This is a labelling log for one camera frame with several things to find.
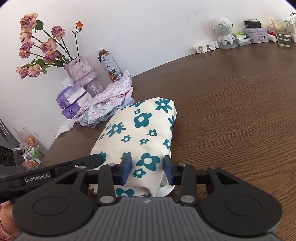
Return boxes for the grey refrigerator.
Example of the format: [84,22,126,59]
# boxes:
[0,118,15,149]

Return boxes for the square glass cup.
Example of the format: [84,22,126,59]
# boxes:
[271,19,292,48]

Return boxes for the cream dress with teal flowers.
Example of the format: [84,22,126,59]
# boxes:
[89,97,177,198]

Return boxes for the black charger adapter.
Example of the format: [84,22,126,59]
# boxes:
[244,19,262,29]

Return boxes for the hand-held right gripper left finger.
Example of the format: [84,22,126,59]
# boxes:
[55,155,132,205]

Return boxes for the crumpled white tissue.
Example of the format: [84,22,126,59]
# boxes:
[54,122,75,138]

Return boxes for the wire rack with small items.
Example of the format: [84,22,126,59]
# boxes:
[14,126,48,169]

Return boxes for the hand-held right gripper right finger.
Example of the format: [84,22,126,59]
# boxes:
[163,156,239,205]

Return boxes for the pink floral garment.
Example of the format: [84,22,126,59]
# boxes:
[73,71,133,127]

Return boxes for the dried rose bouquet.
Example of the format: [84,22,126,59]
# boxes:
[16,13,84,80]

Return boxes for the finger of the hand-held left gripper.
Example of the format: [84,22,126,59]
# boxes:
[54,154,102,179]

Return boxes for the white plastic clips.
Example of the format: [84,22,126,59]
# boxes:
[194,41,220,54]

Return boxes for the white robot-shaped speaker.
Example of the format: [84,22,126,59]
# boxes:
[212,17,238,49]

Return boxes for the plastic tea bottle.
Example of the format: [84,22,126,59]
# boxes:
[97,47,123,82]

